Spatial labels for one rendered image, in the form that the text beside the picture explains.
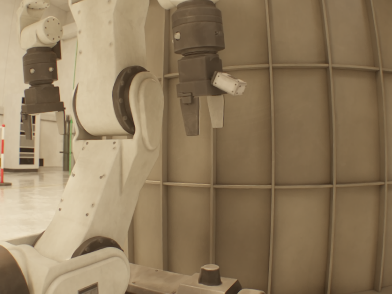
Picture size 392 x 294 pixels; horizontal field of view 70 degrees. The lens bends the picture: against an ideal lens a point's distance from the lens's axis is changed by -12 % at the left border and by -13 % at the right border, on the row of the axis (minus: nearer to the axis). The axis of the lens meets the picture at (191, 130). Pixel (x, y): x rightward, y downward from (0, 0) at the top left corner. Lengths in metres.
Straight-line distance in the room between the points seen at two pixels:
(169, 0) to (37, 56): 0.38
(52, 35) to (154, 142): 0.37
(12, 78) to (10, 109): 1.19
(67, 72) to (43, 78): 9.60
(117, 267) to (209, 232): 0.56
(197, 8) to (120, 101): 0.22
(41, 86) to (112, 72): 0.24
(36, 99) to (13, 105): 7.71
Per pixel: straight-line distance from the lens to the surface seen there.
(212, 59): 0.53
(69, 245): 0.57
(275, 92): 1.03
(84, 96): 0.66
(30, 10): 0.90
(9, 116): 8.60
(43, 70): 0.80
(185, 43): 0.52
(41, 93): 0.80
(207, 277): 0.72
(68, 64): 10.44
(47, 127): 10.09
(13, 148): 8.36
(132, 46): 0.68
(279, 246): 1.05
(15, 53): 9.65
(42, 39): 0.80
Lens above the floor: 0.50
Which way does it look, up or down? 4 degrees up
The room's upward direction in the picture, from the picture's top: straight up
